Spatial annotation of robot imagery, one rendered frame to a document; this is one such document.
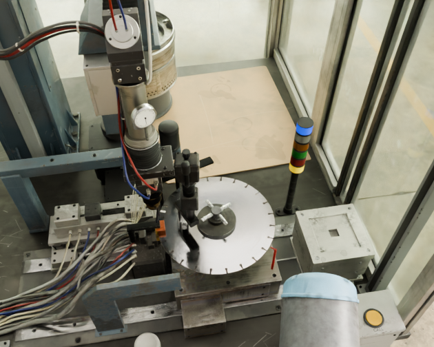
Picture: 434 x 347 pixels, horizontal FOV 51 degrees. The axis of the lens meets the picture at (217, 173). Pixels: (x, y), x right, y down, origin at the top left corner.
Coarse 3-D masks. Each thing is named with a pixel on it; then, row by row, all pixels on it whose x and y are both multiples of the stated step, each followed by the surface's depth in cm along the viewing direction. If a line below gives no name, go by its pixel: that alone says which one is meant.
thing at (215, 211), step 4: (208, 200) 126; (208, 204) 125; (212, 204) 125; (228, 204) 125; (212, 208) 124; (216, 208) 124; (220, 208) 124; (224, 208) 124; (212, 212) 123; (216, 212) 123; (220, 212) 123; (208, 216) 122; (212, 216) 124; (216, 216) 123; (220, 216) 122; (204, 220) 122; (224, 220) 121
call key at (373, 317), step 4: (368, 312) 115; (372, 312) 115; (376, 312) 115; (368, 316) 114; (372, 316) 114; (376, 316) 114; (380, 316) 114; (368, 320) 113; (372, 320) 113; (376, 320) 113; (380, 320) 113; (372, 324) 113; (376, 324) 113
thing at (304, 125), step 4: (300, 120) 124; (304, 120) 124; (308, 120) 124; (312, 120) 124; (300, 124) 123; (304, 124) 123; (308, 124) 123; (312, 124) 123; (296, 128) 125; (300, 128) 123; (304, 128) 122; (308, 128) 122; (312, 128) 124; (300, 132) 124; (304, 132) 123; (308, 132) 124
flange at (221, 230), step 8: (208, 208) 129; (200, 216) 127; (224, 216) 125; (232, 216) 127; (200, 224) 125; (208, 224) 125; (216, 224) 125; (224, 224) 125; (232, 224) 125; (208, 232) 124; (216, 232) 124; (224, 232) 124
